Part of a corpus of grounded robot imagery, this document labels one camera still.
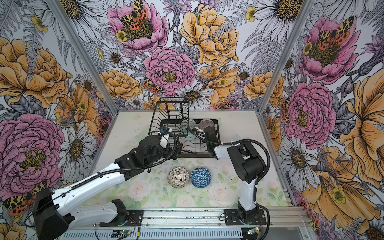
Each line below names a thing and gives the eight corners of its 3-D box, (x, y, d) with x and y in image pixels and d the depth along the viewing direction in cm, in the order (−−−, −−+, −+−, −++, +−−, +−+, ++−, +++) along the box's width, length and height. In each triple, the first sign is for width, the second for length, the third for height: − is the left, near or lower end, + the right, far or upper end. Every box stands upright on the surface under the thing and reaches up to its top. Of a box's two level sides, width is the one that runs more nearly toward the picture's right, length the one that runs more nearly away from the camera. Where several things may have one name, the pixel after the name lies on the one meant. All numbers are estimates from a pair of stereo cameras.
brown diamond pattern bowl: (167, 187, 85) (166, 184, 81) (169, 170, 92) (168, 166, 88) (188, 187, 85) (188, 184, 81) (189, 170, 92) (188, 166, 88)
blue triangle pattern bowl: (190, 187, 86) (190, 184, 82) (190, 170, 92) (190, 167, 89) (211, 187, 86) (211, 184, 82) (210, 170, 92) (210, 167, 89)
